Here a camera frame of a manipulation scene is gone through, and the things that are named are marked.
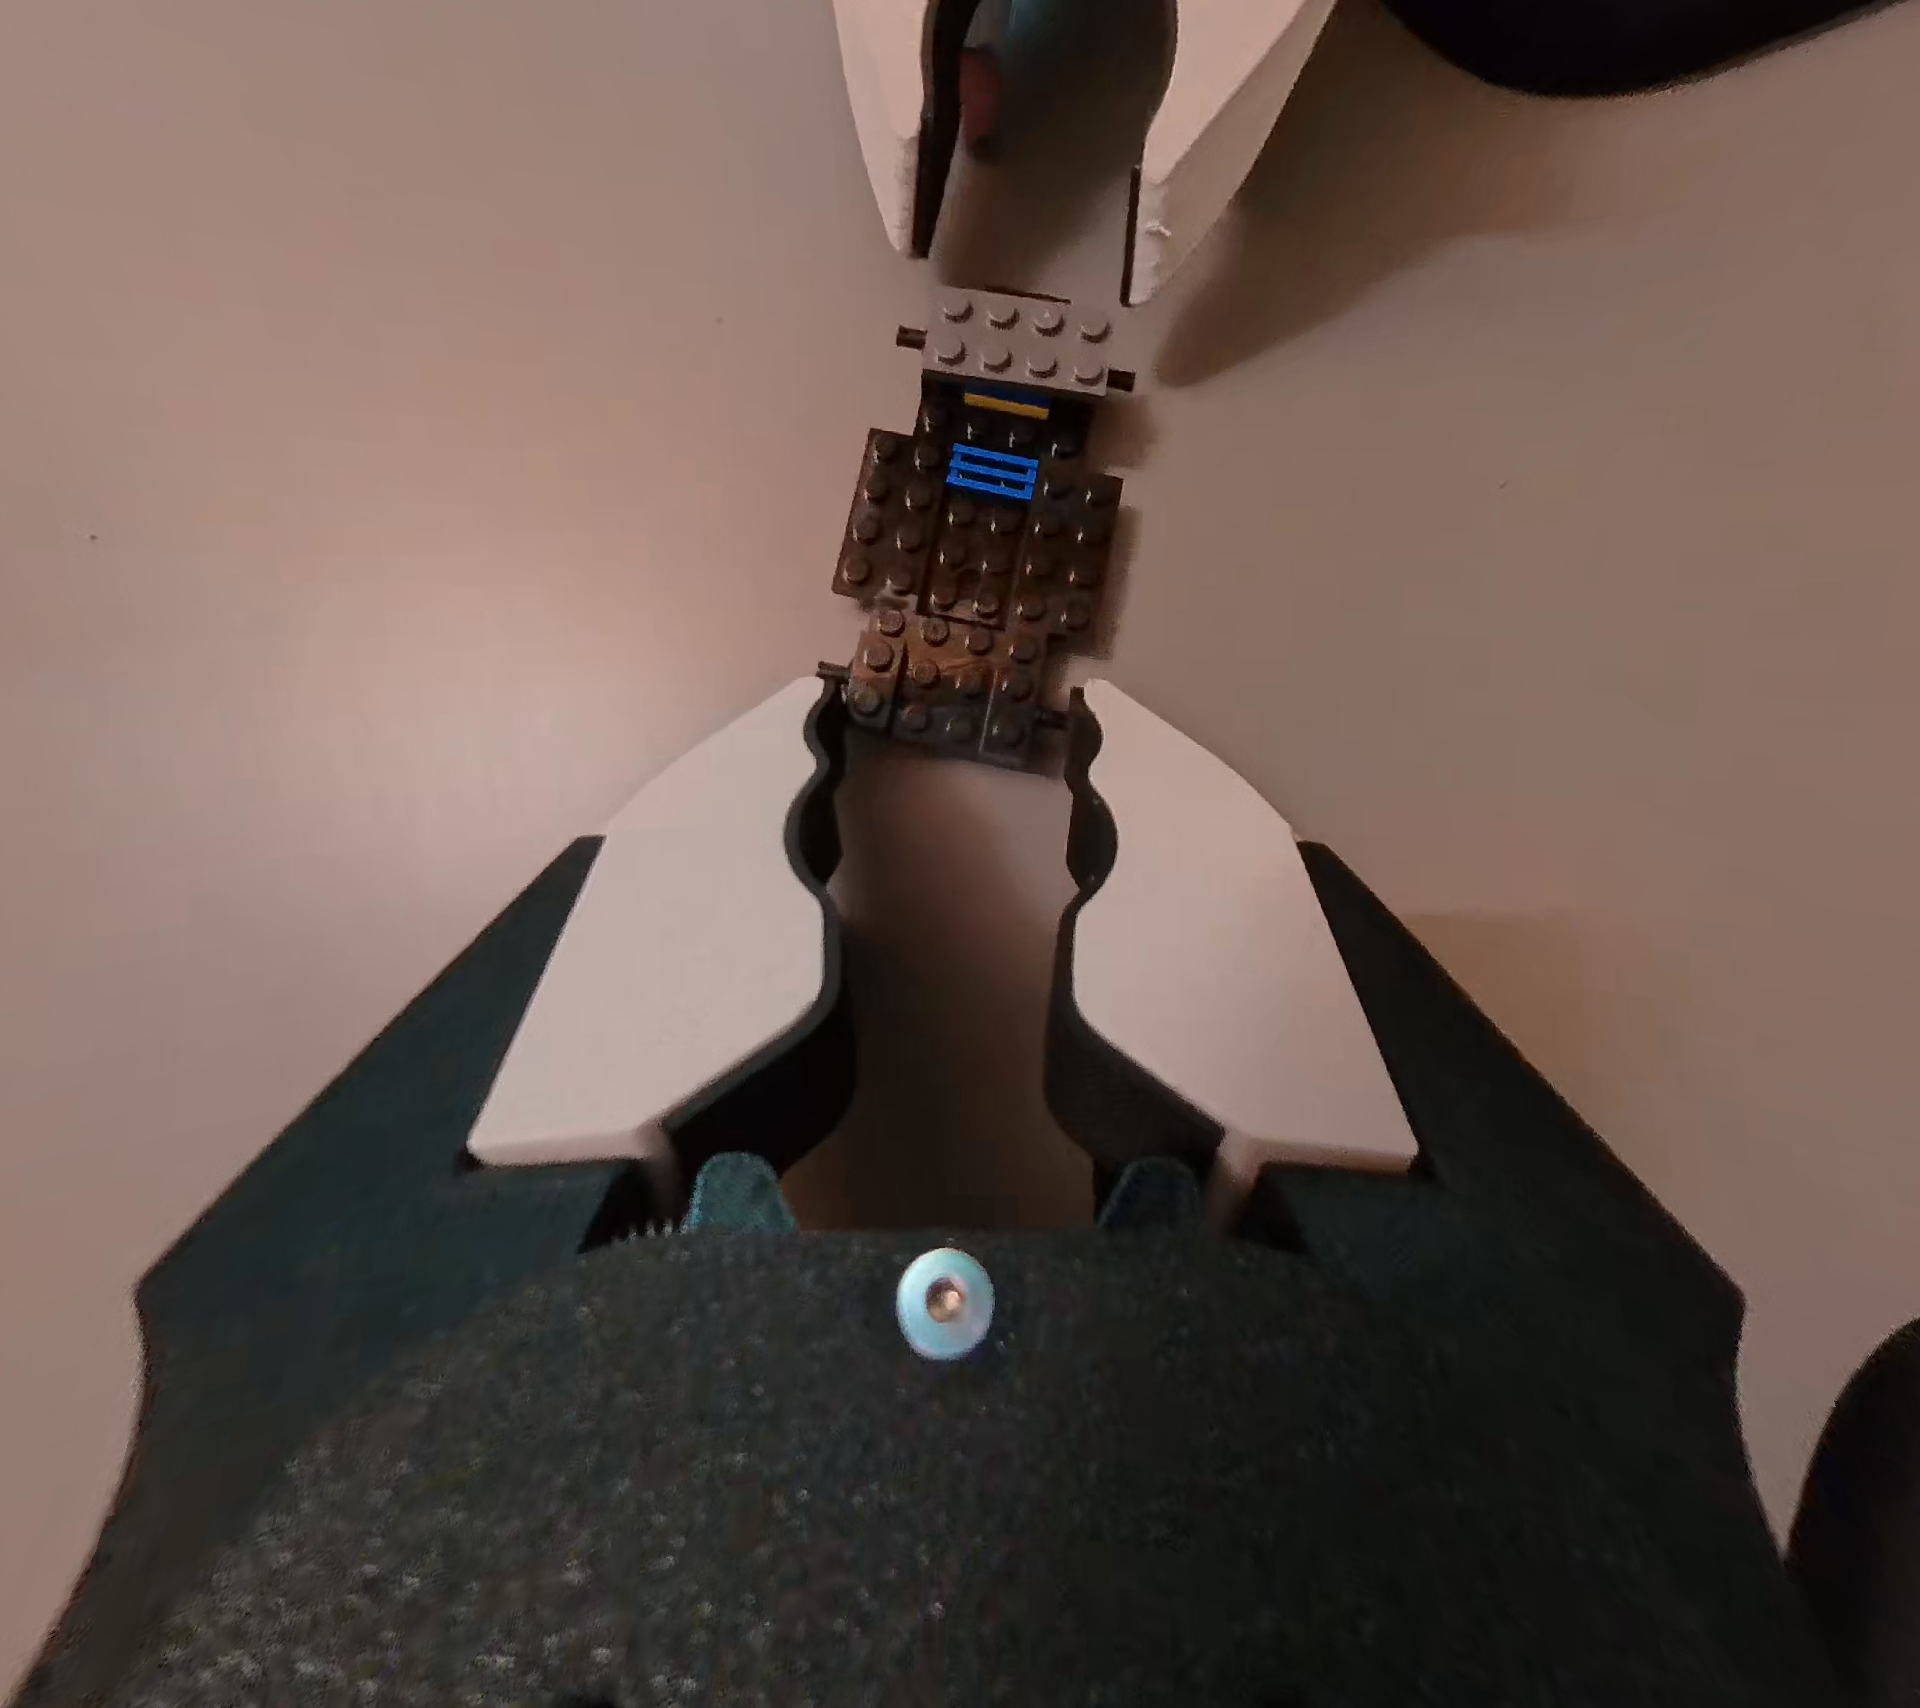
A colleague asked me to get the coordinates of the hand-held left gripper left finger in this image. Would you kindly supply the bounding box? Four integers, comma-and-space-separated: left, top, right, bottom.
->
466, 679, 851, 1176

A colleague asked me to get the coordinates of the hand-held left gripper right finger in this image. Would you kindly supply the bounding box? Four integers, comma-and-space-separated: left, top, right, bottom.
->
1044, 679, 1423, 1179

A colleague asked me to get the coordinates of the black lego chassis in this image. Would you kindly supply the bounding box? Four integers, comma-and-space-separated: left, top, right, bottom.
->
815, 284, 1160, 768

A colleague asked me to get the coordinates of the dark grey lego plate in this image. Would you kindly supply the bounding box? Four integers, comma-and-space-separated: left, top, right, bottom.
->
917, 284, 1146, 394

